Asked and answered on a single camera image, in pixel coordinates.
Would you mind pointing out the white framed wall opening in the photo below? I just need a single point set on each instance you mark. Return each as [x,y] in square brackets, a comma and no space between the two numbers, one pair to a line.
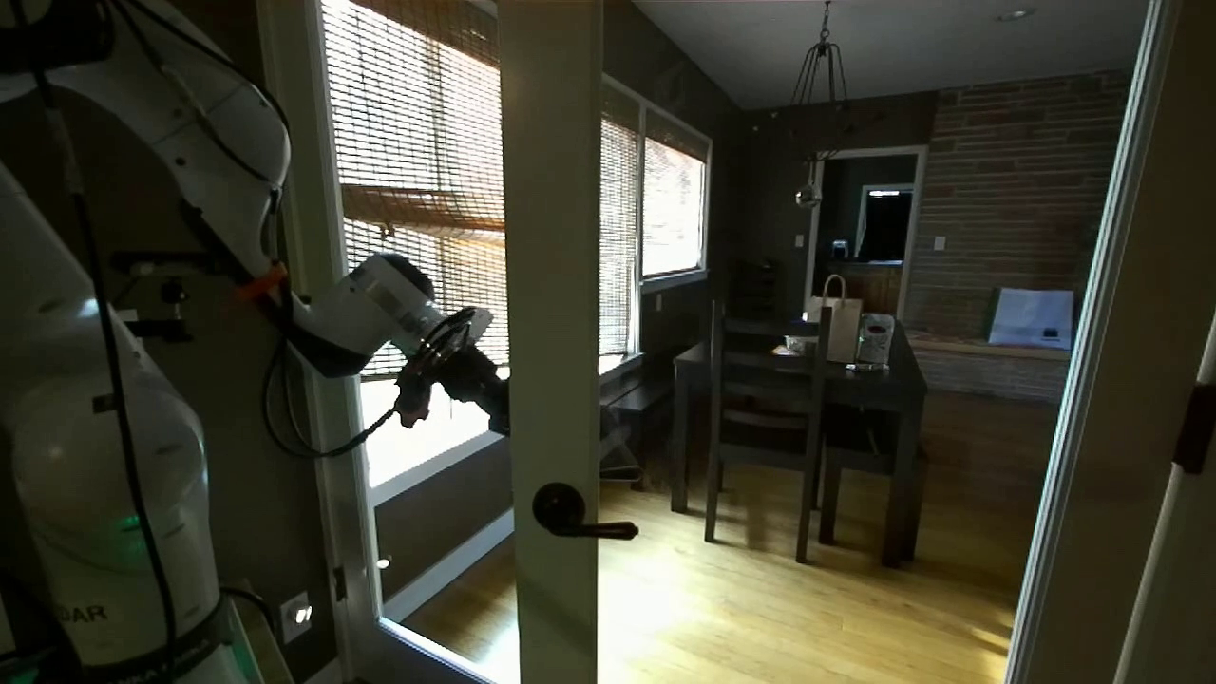
[888,224]

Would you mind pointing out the small white bowl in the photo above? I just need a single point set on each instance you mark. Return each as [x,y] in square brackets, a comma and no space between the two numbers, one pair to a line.
[794,342]

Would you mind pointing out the white box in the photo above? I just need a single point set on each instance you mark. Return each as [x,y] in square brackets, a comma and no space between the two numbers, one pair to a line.
[1030,316]

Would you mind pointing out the dark wall bracket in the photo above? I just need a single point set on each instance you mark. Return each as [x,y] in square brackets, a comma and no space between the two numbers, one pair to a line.
[147,305]

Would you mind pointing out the white glass french door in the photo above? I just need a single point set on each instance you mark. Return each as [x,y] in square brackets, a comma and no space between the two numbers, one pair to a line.
[551,251]
[336,508]

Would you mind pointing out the dark wooden bench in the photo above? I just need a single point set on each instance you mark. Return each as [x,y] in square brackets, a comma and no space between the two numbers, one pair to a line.
[632,400]

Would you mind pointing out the dark wooden dining table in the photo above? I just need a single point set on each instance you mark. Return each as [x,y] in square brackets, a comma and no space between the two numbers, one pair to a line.
[860,383]

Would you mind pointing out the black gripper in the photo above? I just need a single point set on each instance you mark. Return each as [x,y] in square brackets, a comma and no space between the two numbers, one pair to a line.
[475,383]

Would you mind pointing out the dark wooden chair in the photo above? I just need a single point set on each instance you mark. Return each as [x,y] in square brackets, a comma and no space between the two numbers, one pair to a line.
[760,421]

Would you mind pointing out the stone ledge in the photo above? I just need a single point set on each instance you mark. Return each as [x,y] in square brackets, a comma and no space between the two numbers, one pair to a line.
[973,366]

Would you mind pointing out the brown paper bag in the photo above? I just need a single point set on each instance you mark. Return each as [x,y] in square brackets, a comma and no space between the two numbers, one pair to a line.
[841,326]

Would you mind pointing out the dark door hinge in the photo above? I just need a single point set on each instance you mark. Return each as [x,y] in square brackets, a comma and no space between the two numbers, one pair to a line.
[1198,428]

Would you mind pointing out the white switch plate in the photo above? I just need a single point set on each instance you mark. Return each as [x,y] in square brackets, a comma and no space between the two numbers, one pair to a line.
[940,241]

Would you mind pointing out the white door jamb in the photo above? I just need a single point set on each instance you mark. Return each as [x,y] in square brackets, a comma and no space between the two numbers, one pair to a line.
[1084,316]

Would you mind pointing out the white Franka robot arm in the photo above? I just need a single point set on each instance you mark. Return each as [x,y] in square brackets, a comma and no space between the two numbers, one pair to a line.
[87,479]

